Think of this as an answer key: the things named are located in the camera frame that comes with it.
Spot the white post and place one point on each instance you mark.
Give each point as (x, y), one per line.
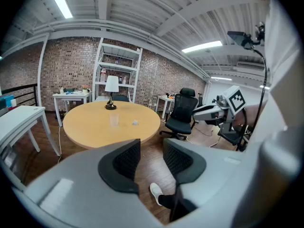
(40, 79)

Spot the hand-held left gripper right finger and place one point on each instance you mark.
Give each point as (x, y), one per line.
(213, 172)

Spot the red label bottle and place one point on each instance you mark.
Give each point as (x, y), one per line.
(103, 76)

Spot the black smartphone on mount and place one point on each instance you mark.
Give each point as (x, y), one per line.
(238, 38)

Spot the black mesh office chair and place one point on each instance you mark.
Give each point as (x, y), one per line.
(181, 117)

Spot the light blue box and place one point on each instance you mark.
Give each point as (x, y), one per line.
(7, 101)

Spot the white curved desk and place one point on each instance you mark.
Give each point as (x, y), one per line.
(21, 117)

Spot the small white table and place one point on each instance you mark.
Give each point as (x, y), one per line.
(71, 96)

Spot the round wooden table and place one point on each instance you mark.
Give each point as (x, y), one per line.
(90, 129)

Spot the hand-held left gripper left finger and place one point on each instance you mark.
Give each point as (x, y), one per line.
(78, 174)

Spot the person's white right shoe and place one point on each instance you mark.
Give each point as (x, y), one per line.
(155, 191)

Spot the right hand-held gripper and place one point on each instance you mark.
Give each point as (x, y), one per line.
(234, 101)

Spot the small blurry grey object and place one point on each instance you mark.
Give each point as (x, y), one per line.
(135, 122)

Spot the clear cup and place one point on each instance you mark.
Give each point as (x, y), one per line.
(114, 121)

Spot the white side table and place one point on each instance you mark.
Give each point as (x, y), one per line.
(164, 98)

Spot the pink flower pot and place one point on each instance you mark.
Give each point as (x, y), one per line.
(85, 90)

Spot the person's white shirt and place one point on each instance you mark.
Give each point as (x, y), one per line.
(282, 56)

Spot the black gooseneck holder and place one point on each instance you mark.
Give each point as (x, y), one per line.
(265, 75)

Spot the ceiling tube light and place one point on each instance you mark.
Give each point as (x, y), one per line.
(60, 1)
(221, 78)
(202, 46)
(264, 87)

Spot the white metal shelf unit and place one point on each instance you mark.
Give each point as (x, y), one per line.
(116, 66)

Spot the person's black trouser leg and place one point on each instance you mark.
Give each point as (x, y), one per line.
(167, 202)

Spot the dark green box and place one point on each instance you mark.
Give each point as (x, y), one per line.
(69, 90)

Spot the white shade table lamp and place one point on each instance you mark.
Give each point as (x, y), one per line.
(111, 83)

